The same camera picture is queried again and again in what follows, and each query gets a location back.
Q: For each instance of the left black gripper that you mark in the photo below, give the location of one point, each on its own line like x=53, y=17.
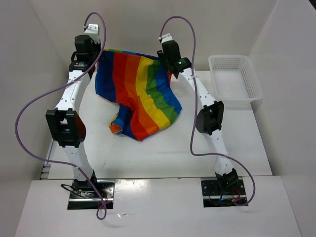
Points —
x=97, y=46

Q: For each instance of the aluminium table edge rail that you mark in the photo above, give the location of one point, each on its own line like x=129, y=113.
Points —
x=56, y=171

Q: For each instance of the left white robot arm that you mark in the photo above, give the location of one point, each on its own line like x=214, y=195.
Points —
x=64, y=122

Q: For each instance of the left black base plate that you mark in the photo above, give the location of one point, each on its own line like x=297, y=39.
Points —
x=84, y=198

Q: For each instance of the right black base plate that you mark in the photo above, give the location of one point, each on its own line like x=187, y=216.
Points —
x=213, y=197

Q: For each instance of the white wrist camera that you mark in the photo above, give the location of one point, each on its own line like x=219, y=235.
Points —
x=93, y=31
x=165, y=38

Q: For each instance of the white plastic basket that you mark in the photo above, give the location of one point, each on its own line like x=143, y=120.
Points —
x=235, y=80

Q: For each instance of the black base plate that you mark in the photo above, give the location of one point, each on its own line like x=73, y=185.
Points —
x=213, y=197
x=84, y=198

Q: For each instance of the rainbow striped shorts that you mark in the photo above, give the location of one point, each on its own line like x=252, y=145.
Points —
x=141, y=87

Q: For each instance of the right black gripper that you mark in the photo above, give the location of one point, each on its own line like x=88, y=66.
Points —
x=161, y=56

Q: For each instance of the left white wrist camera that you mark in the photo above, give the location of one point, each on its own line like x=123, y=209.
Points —
x=93, y=31

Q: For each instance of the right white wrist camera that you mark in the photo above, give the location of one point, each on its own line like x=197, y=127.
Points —
x=165, y=38

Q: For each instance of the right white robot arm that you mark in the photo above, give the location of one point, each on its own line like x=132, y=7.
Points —
x=208, y=112

